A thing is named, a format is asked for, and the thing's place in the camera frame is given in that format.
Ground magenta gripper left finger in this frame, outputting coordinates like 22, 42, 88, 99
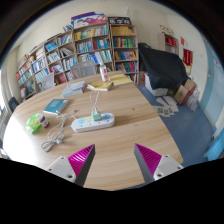
46, 144, 95, 186

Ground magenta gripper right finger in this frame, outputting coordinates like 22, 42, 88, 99
134, 144, 183, 184

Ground green charger plug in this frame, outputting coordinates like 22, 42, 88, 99
92, 111, 102, 121

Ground white power strip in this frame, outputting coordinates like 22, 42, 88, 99
71, 113, 115, 132

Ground small red-capped bottle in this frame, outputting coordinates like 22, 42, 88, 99
38, 114, 49, 128

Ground papers on floor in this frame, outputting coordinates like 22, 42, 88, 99
154, 96, 179, 117

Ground green plastic bag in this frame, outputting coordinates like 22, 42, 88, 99
26, 113, 41, 134

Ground teal book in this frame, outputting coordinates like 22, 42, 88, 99
44, 99, 69, 114

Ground blue object at right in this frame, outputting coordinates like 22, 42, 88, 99
204, 133, 224, 161

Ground white storage box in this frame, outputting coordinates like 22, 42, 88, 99
143, 73, 169, 98

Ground cardboard box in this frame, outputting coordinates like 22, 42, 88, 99
174, 79, 196, 105

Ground yellow open book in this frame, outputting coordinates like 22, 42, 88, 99
87, 81, 112, 91

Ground grey chair at left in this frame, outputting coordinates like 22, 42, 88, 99
38, 73, 56, 91

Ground yellow folder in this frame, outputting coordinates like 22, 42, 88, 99
110, 74, 133, 87

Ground white red drink bottle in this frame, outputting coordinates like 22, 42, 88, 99
100, 65, 109, 82

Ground black cloth cover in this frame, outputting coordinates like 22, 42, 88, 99
138, 43, 188, 90

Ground grey chair behind table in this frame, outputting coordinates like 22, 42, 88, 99
70, 60, 96, 79

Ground white power strip cord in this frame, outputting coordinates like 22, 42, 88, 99
40, 110, 78, 153

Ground white charger cable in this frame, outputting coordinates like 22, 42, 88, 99
88, 90, 101, 113

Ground red wall hanging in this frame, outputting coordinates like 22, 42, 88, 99
183, 49, 193, 66

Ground small wooden wall shelf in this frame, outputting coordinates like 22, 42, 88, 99
158, 33, 179, 54

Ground wooden bookshelf wall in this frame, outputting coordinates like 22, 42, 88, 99
16, 22, 139, 99

